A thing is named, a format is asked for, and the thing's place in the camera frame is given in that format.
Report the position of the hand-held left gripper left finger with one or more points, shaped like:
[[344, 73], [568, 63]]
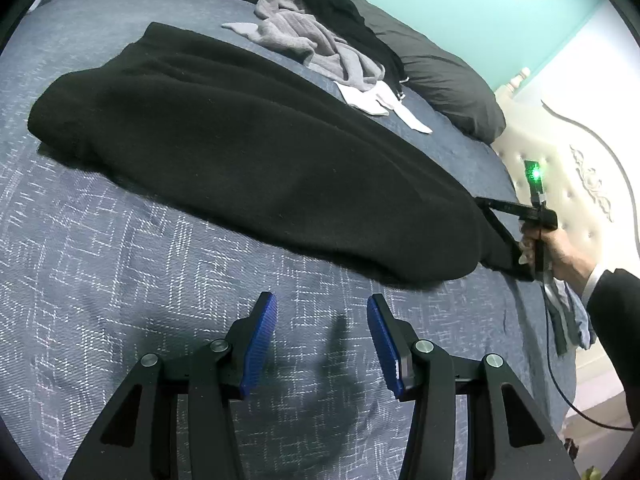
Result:
[[260, 345]]

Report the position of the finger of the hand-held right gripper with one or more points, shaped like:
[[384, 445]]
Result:
[[515, 255], [500, 206]]

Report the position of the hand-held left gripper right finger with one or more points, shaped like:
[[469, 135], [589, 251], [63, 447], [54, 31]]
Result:
[[385, 345]]

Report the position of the black sweatshirt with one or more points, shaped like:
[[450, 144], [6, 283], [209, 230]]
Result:
[[250, 160]]

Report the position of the person's right forearm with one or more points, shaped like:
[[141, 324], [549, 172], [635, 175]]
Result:
[[620, 320]]

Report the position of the person's right hand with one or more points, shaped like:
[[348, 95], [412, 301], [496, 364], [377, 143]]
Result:
[[562, 255]]

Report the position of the cream tufted headboard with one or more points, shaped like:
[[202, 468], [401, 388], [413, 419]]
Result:
[[590, 170]]

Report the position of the light grey folded garment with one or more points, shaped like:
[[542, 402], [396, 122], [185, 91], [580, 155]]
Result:
[[560, 320]]

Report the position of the light blue checked garment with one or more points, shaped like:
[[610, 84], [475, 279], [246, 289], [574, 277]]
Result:
[[582, 325]]

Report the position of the long dark grey pillow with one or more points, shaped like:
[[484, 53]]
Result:
[[440, 85]]

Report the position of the bed with blue patterned sheet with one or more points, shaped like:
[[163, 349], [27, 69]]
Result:
[[100, 240]]

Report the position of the black garment with white trim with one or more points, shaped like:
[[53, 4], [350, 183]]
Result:
[[340, 10]]

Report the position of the grey knitted sweater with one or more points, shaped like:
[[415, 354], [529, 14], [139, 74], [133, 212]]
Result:
[[300, 35]]

